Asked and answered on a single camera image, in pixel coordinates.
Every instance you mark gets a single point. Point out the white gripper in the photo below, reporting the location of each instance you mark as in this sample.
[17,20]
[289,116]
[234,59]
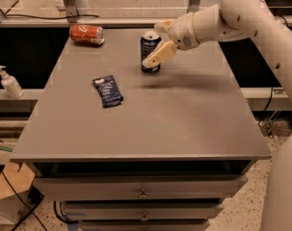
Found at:
[183,32]

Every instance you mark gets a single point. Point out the blue pepsi can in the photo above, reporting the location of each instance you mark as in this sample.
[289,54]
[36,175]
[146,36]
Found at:
[148,42]

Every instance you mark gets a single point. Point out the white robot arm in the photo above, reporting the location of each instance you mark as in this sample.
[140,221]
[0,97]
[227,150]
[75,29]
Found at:
[230,20]

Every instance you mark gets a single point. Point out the orange soda can lying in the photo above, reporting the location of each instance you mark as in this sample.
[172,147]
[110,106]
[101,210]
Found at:
[89,34]

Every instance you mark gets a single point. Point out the dark blue snack packet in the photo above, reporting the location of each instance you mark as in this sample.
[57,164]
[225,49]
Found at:
[108,90]

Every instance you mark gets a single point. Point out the grey drawer cabinet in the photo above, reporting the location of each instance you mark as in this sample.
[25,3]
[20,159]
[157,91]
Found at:
[190,119]

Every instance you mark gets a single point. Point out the top grey drawer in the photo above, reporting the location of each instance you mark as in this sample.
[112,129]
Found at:
[140,188]

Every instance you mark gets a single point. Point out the grey drawer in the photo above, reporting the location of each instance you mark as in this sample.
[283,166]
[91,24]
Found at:
[150,225]
[140,188]
[142,210]

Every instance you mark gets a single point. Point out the white pump dispenser bottle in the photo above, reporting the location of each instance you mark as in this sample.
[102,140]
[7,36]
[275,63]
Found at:
[10,84]

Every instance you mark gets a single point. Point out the middle grey drawer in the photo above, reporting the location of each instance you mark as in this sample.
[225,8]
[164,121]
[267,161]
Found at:
[142,210]

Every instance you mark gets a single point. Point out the green stick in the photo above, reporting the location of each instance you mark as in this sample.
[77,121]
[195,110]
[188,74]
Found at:
[7,149]

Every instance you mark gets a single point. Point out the bottom grey drawer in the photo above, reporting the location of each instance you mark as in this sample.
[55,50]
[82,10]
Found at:
[150,225]

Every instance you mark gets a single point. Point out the cardboard box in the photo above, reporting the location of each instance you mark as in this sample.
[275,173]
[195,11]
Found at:
[14,188]

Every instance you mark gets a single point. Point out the left metal window post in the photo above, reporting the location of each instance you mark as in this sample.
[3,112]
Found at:
[71,11]

